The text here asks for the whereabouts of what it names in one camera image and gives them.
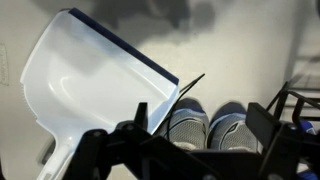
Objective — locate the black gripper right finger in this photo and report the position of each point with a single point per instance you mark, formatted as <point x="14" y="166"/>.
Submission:
<point x="290" y="153"/>

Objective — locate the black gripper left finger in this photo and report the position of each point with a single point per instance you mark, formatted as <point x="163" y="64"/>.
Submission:
<point x="110" y="156"/>

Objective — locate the grey sneaker with black laces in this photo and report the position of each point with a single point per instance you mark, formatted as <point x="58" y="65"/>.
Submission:
<point x="233" y="131"/>
<point x="186" y="128"/>

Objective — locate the white plastic dustpan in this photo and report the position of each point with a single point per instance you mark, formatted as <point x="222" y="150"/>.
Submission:
<point x="83" y="83"/>

